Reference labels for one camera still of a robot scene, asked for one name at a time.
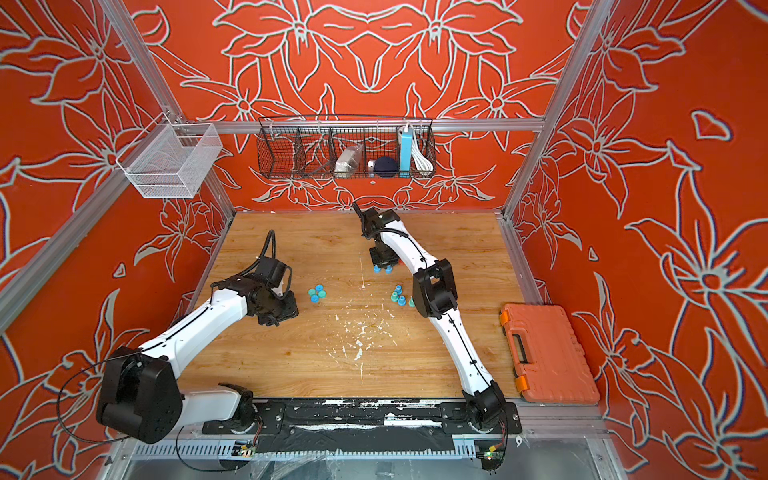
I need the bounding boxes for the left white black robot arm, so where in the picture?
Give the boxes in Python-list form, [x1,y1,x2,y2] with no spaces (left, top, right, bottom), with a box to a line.
[95,231,299,444]

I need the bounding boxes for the black wire wall basket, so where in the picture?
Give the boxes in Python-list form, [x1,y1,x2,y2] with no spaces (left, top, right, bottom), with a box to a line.
[256,115,436,180]

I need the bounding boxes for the silver pouch in basket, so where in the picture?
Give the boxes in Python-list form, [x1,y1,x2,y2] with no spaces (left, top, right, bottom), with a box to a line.
[333,145,364,179]

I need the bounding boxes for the white cables in basket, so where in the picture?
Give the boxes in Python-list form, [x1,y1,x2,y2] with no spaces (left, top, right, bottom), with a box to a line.
[412,134,436,178]

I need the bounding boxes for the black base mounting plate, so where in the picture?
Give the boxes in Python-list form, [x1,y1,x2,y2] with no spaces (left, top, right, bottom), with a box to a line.
[202,398,522,458]

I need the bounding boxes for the light blue box in basket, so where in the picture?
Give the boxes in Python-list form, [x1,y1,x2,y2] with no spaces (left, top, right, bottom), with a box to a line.
[399,125,413,178]

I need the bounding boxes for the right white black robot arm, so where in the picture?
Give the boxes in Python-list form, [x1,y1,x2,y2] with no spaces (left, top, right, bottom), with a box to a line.
[353,204,507,433]

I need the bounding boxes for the clear plastic wall bin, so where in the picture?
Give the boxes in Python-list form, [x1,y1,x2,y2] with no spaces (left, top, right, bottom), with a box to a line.
[118,123,222,200]

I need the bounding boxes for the dark blue ball in basket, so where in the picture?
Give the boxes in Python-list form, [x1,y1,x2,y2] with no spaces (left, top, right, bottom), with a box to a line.
[373,156,399,178]

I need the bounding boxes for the orange plastic tool case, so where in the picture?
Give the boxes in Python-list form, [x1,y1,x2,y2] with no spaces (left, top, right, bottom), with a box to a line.
[499,303,600,405]

